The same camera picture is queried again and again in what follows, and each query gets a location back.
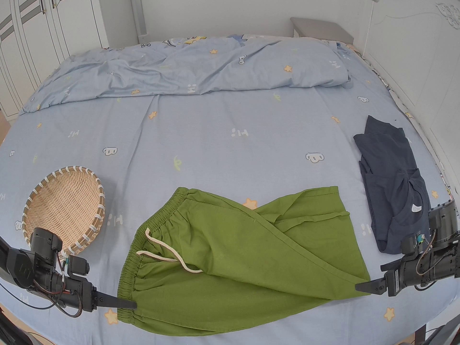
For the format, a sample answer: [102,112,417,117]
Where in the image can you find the green shorts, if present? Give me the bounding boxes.
[117,186,371,337]

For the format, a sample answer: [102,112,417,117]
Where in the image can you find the dark blue T-shirt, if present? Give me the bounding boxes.
[353,115,433,255]

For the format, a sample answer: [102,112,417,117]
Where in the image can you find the white wardrobe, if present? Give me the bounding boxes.
[0,0,110,121]

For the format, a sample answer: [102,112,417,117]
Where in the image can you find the white wall pipe cover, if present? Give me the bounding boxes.
[127,0,149,46]

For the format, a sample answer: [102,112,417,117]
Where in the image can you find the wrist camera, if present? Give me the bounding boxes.
[400,233,425,255]
[68,255,89,279]

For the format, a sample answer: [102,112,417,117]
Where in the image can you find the grey bedside table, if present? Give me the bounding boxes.
[290,17,354,44]

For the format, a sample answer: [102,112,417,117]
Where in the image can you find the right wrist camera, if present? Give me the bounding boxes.
[400,233,425,255]

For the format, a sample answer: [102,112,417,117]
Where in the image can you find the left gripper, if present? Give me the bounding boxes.
[54,275,98,313]

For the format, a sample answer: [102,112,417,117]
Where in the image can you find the round woven basket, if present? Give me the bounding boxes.
[22,166,105,259]

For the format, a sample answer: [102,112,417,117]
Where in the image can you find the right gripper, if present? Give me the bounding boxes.
[381,255,434,298]

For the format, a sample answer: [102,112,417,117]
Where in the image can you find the pale blue quilt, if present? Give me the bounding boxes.
[20,34,354,116]

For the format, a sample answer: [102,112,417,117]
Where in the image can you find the black cable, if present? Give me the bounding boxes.
[0,284,85,318]

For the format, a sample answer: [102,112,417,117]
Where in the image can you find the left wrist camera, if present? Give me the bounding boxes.
[68,255,89,279]

